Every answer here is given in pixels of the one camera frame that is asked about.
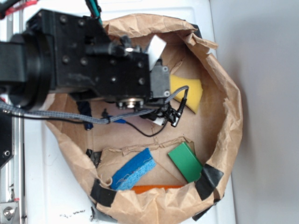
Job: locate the metal corner bracket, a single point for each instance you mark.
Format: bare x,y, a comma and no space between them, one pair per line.
8,212

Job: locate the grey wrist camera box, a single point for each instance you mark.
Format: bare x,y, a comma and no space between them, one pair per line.
160,80

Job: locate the aluminium frame rail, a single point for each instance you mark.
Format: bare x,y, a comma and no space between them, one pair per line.
12,186

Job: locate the white plastic tray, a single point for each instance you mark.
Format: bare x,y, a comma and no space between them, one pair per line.
53,196

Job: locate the brown paper bag container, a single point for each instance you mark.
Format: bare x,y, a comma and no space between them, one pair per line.
214,133

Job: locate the orange flat object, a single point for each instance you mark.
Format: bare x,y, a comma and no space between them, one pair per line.
145,188

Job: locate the yellow sponge piece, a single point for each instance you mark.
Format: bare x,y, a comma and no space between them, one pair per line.
194,93

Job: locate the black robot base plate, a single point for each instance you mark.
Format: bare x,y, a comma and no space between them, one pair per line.
6,138

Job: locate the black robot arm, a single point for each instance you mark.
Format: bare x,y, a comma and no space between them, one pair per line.
25,78

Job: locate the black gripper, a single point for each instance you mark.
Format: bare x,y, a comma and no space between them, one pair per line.
87,64

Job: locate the green rectangular block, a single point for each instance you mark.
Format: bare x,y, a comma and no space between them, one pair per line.
186,162

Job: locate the blue sponge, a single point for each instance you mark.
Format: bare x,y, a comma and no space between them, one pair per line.
127,176

